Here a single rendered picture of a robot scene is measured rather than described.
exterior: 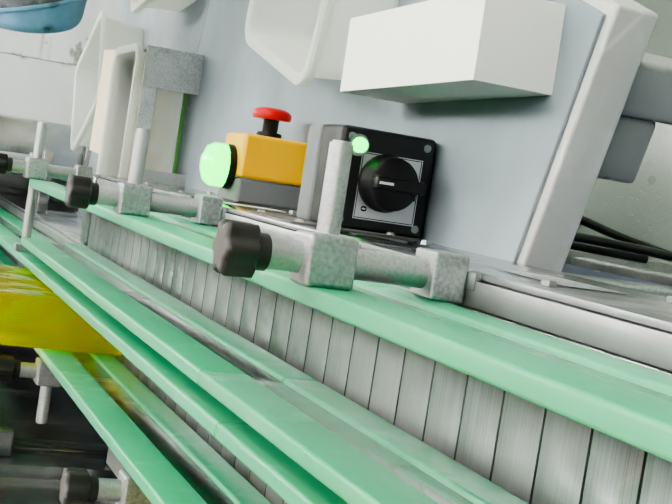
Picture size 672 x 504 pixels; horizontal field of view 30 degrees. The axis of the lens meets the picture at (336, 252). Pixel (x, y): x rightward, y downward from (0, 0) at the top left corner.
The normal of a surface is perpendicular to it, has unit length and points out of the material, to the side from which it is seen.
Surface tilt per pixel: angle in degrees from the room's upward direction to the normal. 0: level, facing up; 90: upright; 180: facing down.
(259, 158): 90
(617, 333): 0
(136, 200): 90
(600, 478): 0
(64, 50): 90
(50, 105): 90
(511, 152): 0
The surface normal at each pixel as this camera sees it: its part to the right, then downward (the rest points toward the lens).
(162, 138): 0.36, 0.11
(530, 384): -0.92, -0.12
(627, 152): 0.28, 0.44
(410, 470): 0.15, -0.99
